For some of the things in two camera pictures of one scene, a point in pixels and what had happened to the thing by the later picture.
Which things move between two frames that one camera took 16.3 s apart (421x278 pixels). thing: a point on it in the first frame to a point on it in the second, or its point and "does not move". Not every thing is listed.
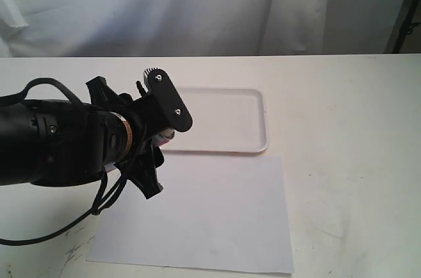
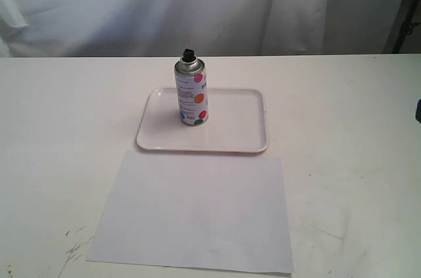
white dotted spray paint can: x=164 y=137 to x=191 y=79
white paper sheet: x=214 y=211 does not move
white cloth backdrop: x=174 y=9 does not move
